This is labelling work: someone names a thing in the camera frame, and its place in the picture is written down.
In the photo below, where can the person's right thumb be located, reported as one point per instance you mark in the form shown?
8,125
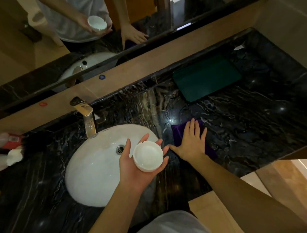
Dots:
174,148

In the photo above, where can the person's left little finger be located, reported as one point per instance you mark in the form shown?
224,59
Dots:
166,160

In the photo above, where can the person's left hand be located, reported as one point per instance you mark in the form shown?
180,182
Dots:
130,171

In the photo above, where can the red labelled bottle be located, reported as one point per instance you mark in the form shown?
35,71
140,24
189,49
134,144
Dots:
13,140

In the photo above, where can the white crumpled tissue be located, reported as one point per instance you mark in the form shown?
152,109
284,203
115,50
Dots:
14,157

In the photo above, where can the person's right hand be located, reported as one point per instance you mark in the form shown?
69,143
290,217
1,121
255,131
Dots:
191,146

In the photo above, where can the red round sticker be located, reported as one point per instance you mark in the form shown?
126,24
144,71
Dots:
43,104

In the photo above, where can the metal sink drain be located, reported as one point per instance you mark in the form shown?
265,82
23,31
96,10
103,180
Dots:
120,149

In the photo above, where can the blue round sticker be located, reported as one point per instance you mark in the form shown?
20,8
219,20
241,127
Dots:
102,77

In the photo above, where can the gold metal faucet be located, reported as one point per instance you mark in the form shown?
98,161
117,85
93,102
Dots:
87,117

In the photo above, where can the person's left middle finger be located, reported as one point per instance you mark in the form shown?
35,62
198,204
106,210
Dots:
159,142

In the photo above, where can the purple cleaning cloth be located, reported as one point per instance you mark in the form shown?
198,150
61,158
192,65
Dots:
178,133

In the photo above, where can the person's left thumb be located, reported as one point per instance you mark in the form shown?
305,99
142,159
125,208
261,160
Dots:
127,147

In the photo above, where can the person's right middle finger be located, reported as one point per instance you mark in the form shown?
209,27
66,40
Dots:
192,128

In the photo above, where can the person's left forearm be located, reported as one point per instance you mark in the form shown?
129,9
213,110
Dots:
112,211

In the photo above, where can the person's right little finger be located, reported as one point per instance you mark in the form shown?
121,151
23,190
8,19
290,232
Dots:
203,135

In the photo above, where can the white ceramic ashtray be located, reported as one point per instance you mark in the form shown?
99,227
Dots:
148,156

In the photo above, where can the person's light grey shirt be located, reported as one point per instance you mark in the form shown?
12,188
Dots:
172,223

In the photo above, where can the white oval sink basin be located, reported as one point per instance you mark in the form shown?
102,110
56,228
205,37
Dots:
96,168

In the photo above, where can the small white paper scrap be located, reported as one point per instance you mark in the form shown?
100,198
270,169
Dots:
239,47

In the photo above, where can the person's right forearm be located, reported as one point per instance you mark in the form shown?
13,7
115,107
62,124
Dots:
239,196

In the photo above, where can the dark green tray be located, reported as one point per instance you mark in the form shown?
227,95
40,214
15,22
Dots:
206,78

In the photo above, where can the wall mirror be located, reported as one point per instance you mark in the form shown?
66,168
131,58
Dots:
48,48

